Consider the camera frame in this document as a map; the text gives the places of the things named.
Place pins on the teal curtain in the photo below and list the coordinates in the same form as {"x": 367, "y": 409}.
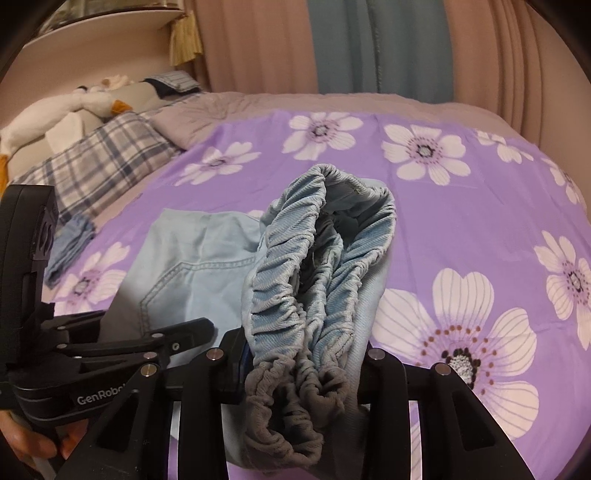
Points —
{"x": 385, "y": 46}

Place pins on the person left hand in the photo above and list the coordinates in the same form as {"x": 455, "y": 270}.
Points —
{"x": 28, "y": 445}

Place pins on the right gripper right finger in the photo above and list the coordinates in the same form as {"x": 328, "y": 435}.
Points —
{"x": 459, "y": 438}

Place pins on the light blue strawberry pants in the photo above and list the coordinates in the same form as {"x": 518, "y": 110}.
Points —
{"x": 303, "y": 281}

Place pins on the small blue denim cloth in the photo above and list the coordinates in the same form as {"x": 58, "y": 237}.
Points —
{"x": 70, "y": 242}

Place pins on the wooden shelf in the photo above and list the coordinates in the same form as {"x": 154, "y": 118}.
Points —
{"x": 94, "y": 19}

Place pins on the purple floral bed sheet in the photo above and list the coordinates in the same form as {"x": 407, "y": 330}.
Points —
{"x": 488, "y": 271}

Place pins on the pink curtain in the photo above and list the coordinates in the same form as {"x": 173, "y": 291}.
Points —
{"x": 266, "y": 47}

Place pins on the plaid pillow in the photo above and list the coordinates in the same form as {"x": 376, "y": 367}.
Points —
{"x": 94, "y": 172}

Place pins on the striped blue pillow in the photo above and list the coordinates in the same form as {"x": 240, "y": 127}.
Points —
{"x": 173, "y": 83}

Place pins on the white plush toy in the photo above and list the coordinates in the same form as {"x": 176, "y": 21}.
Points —
{"x": 45, "y": 114}

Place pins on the grey quilted blanket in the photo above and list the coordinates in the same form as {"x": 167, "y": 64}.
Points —
{"x": 190, "y": 121}

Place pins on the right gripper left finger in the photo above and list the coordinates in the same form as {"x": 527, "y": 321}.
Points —
{"x": 130, "y": 440}

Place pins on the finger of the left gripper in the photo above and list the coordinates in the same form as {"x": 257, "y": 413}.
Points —
{"x": 181, "y": 342}

